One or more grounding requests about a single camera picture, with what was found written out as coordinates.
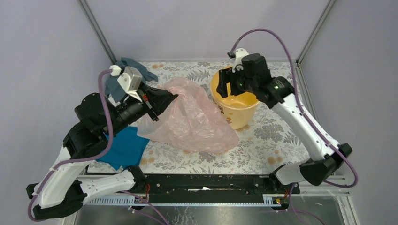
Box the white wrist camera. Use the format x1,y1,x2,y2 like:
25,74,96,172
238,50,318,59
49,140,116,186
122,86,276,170
106,65,143,102
227,48,249,73

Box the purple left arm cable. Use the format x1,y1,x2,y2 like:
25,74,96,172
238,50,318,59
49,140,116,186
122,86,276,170
27,68,170,225

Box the grey crumpled cloth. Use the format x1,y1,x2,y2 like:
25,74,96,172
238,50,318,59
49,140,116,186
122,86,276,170
105,57,159,102

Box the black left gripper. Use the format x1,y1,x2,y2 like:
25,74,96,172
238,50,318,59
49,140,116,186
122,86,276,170
106,81,181,136

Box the pink plastic trash bag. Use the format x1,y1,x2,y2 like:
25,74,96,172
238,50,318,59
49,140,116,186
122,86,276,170
137,77,239,154

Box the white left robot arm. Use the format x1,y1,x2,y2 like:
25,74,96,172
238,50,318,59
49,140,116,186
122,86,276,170
26,84,176,222

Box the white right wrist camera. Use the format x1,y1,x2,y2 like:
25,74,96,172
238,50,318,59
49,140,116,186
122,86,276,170
227,48,249,73

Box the floral patterned table mat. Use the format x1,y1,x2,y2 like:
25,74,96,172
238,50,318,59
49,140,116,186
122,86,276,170
88,61,321,175

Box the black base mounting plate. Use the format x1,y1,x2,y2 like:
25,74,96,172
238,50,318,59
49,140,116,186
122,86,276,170
128,174,300,204

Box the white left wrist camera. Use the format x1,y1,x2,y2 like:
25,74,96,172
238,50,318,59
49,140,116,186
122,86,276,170
106,65,143,102

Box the yellow trash bin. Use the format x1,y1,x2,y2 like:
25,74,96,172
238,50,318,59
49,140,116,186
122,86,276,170
210,72,260,129

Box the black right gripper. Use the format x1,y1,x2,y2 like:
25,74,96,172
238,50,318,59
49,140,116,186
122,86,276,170
215,66,257,98

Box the blue folded cloth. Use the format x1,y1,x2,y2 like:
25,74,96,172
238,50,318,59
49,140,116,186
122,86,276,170
97,127,149,170

